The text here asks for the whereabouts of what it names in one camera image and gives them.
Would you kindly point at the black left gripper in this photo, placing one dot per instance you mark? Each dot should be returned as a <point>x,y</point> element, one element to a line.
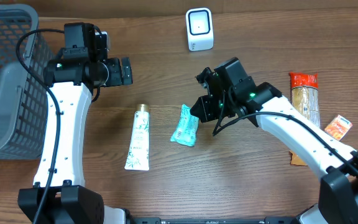
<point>125,71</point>

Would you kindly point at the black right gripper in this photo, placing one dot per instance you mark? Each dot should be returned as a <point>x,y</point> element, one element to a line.
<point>203,112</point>

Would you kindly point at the teal snack packet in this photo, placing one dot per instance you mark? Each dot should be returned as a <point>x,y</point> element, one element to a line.
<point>185,133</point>

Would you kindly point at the white tube with gold cap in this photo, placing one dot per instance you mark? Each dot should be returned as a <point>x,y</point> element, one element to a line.
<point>138,154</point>

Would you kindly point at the orange long noodle packet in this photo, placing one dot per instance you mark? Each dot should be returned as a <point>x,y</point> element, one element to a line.
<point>304,95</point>

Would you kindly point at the small orange sachet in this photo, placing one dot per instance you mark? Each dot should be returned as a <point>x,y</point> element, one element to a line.
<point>338,127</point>

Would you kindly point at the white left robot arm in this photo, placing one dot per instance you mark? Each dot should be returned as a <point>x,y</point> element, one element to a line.
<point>58,194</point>

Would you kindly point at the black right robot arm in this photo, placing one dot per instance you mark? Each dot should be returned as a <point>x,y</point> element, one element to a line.
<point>334,163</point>

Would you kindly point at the white barcode scanner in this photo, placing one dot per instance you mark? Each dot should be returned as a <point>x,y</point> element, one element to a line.
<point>199,29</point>

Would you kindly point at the brown cardboard backdrop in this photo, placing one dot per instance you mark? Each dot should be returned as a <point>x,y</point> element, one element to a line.
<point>100,9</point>

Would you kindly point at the grey plastic shopping basket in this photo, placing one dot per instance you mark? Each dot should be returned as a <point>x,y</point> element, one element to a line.
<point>23,102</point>

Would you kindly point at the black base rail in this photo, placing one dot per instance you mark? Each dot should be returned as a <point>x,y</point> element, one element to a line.
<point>266,220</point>

